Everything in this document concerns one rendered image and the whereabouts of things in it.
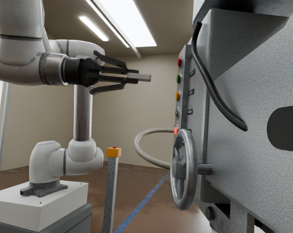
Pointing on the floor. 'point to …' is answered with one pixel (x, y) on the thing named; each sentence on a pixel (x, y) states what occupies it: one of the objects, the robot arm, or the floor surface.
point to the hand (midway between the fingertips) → (138, 77)
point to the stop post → (110, 188)
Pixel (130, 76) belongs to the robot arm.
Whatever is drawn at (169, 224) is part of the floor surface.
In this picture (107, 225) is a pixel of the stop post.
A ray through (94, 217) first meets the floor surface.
